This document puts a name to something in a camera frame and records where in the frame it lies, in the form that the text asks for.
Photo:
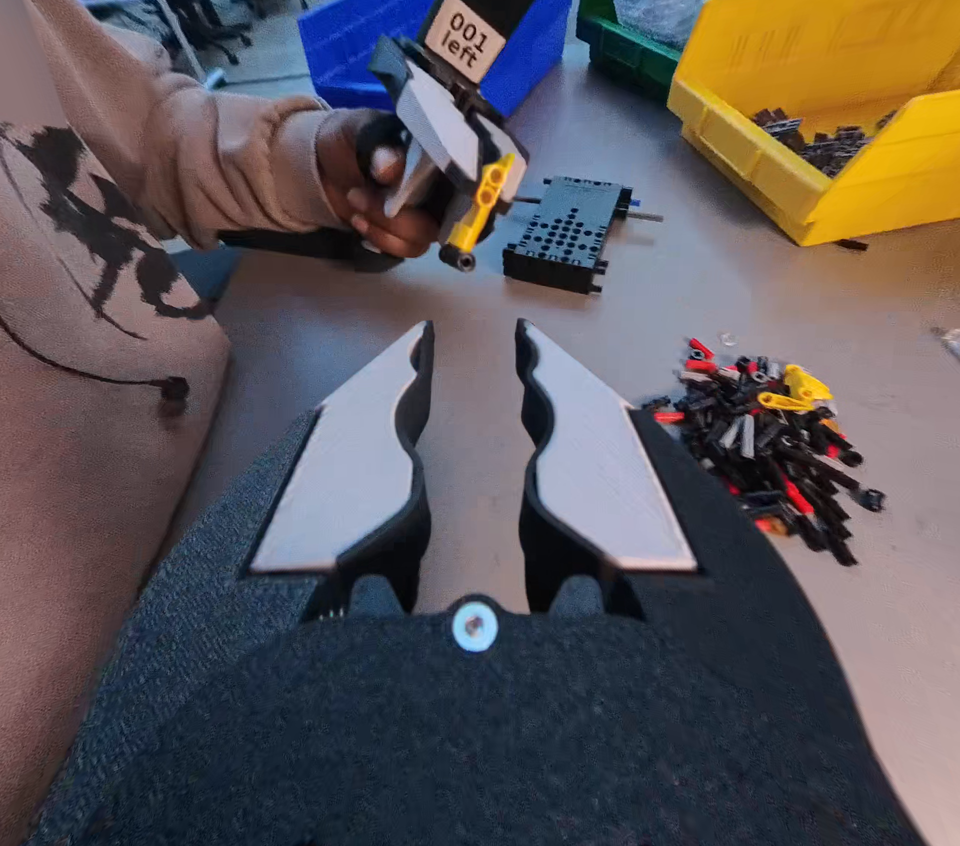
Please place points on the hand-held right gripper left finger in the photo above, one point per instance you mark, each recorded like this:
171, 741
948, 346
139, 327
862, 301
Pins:
345, 486

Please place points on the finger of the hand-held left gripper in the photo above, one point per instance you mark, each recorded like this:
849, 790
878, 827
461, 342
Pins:
439, 126
502, 141

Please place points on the yellow storage bin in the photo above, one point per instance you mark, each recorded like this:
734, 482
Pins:
750, 163

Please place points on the grey desk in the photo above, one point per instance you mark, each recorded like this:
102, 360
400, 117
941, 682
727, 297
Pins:
712, 291

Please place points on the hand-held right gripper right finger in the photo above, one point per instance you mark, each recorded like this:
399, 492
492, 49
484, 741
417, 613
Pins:
607, 486

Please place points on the heap of small black pieces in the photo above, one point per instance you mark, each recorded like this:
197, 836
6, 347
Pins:
817, 145

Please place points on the person's left hand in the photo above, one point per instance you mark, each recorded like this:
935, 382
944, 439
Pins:
337, 156

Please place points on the blue storage bin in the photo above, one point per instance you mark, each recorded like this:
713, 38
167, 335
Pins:
352, 36

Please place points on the green storage bin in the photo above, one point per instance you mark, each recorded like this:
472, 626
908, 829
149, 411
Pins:
622, 58

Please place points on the pile of small building pins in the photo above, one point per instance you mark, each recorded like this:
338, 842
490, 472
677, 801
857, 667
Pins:
765, 441

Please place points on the person's left forearm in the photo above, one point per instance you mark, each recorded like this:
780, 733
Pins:
240, 163

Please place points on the yellow piece with black pins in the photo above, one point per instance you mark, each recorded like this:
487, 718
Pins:
480, 208

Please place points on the person's beige sweatshirt torso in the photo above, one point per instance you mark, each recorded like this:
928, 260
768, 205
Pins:
90, 486

